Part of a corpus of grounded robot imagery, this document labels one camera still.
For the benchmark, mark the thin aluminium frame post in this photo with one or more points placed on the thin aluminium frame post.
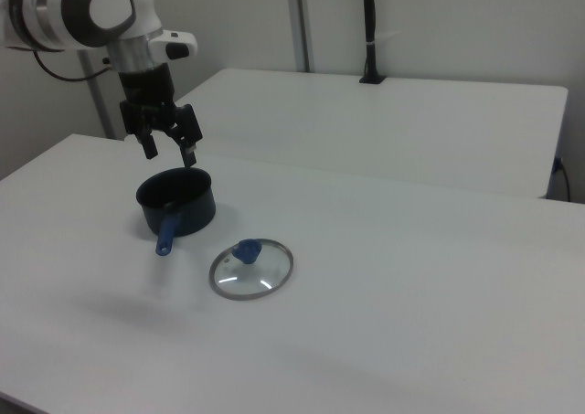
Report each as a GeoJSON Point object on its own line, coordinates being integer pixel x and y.
{"type": "Point", "coordinates": [96, 98]}

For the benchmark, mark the glass lid with blue knob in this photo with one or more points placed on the glass lid with blue knob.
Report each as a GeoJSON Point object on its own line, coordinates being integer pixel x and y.
{"type": "Point", "coordinates": [247, 249]}

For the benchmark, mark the dark blue saucepan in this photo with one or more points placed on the dark blue saucepan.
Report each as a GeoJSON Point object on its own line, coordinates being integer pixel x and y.
{"type": "Point", "coordinates": [196, 208]}

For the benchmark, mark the black pole with clamp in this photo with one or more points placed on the black pole with clamp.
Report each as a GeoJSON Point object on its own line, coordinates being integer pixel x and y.
{"type": "Point", "coordinates": [370, 21]}

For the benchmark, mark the wide aluminium frame post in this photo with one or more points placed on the wide aluminium frame post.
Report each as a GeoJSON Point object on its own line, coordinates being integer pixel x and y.
{"type": "Point", "coordinates": [299, 21]}

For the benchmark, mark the white table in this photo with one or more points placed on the white table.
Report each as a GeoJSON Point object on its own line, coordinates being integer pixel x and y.
{"type": "Point", "coordinates": [388, 130]}

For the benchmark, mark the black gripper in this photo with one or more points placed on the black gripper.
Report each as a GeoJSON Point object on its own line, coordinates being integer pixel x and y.
{"type": "Point", "coordinates": [146, 87]}

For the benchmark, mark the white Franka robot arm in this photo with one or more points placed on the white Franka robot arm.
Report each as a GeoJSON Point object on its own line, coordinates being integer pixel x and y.
{"type": "Point", "coordinates": [50, 7]}

